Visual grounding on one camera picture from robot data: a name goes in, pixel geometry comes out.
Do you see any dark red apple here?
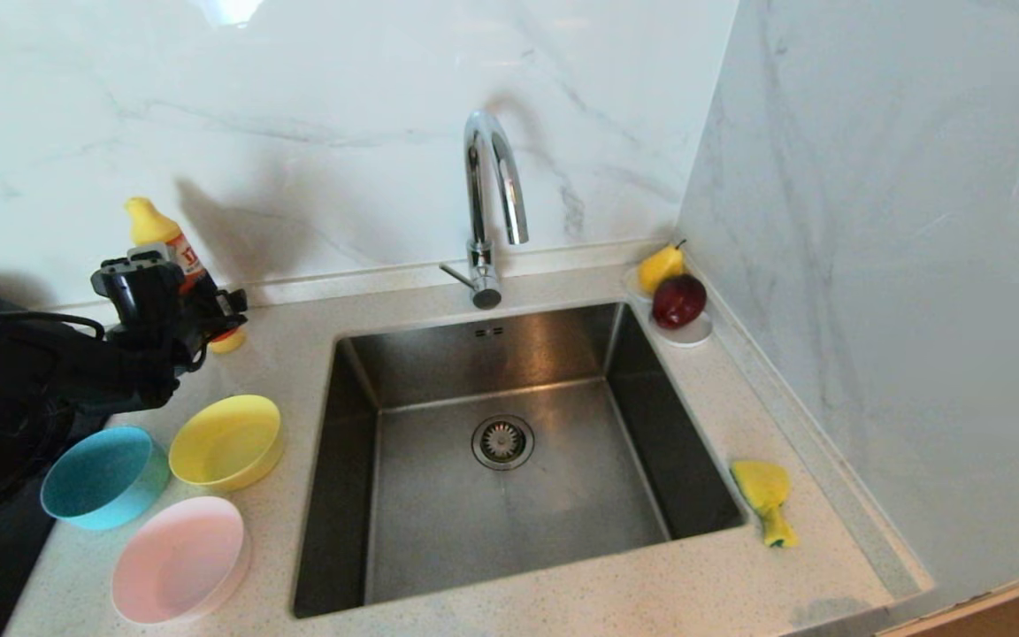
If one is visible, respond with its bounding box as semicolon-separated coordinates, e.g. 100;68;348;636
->
651;273;708;330

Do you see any small white plate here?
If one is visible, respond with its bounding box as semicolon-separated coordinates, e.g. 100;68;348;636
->
622;264;714;348

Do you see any blue plastic bowl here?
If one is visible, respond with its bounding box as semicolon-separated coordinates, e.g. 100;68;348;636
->
39;426;172;532

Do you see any yellow capped dish soap bottle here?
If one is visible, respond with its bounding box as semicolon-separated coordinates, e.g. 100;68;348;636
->
125;196;248;356

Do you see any yellow pear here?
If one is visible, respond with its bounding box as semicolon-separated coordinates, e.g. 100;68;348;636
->
636;239;686;295

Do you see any pink plastic bowl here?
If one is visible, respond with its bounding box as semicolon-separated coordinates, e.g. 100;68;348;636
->
111;495;252;625

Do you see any yellow green sponge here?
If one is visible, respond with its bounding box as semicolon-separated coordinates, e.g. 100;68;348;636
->
730;459;800;549

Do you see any black smooth arm cable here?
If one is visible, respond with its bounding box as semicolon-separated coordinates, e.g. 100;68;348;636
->
0;309;109;342

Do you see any stainless steel sink basin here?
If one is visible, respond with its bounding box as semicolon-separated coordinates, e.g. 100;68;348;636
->
292;301;747;619

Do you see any round metal drain strainer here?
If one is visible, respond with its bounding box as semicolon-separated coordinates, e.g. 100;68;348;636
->
471;415;536;472

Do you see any chrome gooseneck faucet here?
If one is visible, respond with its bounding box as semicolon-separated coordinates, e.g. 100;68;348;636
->
439;110;531;311

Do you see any yellow plastic bowl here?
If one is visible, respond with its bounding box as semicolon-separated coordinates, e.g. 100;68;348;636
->
168;395;286;493

